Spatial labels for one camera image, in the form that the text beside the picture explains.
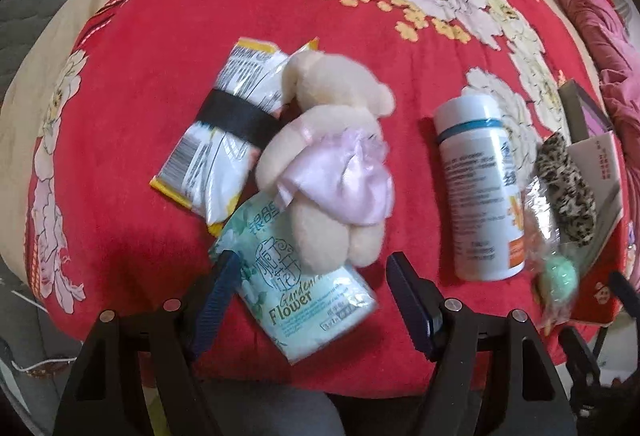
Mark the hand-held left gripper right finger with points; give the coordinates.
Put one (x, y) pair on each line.
(407, 301)

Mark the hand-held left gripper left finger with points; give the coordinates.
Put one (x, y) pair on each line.
(215, 301)

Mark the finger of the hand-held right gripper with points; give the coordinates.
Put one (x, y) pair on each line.
(622, 288)
(580, 356)

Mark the red cardboard box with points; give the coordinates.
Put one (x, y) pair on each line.
(595, 296)

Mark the green puff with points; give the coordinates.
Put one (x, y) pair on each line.
(560, 278)

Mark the green floral tissue pack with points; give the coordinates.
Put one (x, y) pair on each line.
(310, 311)

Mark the yellow edged snack packet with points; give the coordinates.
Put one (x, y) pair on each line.
(200, 165)

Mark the cream plush bear lilac dress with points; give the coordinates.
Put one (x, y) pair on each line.
(325, 115)

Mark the leopard print scrunchie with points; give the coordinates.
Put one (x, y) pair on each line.
(565, 186)

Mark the person's left leg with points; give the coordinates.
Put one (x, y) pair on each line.
(280, 411)

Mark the white supplement bottle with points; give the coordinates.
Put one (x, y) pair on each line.
(475, 191)

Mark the grey framed pink box lid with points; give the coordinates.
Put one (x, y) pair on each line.
(575, 100)

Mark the pink quilt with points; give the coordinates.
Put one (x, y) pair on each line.
(600, 25)

